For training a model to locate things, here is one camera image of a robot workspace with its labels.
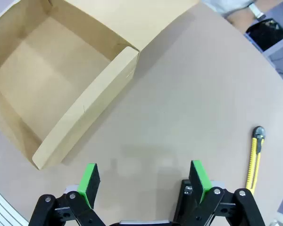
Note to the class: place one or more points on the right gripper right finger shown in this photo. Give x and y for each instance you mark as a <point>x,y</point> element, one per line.
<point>200,181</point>

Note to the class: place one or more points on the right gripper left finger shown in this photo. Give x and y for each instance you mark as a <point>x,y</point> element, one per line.
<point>86,186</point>

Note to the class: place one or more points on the yellow black utility knife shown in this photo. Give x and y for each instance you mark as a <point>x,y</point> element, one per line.
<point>253,164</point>

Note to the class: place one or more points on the person's left forearm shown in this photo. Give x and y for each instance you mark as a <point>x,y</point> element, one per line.
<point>240,17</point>

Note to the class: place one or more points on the brown cardboard box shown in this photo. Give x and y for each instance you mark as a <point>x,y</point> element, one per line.
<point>61,70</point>

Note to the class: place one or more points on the white ribbed panel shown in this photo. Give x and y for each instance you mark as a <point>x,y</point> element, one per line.
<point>2,209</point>

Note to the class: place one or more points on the black handbag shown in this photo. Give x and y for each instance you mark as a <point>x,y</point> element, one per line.
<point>266,35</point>

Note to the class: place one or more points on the person in white jacket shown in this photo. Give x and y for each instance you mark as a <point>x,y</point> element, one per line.
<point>221,4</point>

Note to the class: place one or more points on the white wristwatch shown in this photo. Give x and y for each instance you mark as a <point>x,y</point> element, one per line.
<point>255,9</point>

